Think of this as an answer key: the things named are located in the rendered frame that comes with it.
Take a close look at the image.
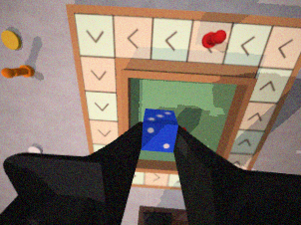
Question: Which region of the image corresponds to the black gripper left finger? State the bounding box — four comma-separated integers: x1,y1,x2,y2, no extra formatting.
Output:
3,121,143,225

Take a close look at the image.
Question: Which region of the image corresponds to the cream board game path with arrow squares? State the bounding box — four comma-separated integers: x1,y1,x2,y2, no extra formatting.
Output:
74,13,301,188

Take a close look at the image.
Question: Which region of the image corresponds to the yellow flat disc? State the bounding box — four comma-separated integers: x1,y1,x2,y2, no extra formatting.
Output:
1,31,21,50

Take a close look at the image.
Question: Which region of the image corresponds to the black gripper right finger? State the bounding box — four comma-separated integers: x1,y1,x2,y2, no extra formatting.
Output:
173,126,301,225

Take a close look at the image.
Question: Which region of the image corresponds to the red pawn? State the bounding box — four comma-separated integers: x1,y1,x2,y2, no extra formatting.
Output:
202,30,226,48

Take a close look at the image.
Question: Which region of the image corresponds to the blue die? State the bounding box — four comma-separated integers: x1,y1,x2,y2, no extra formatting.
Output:
142,109,178,153

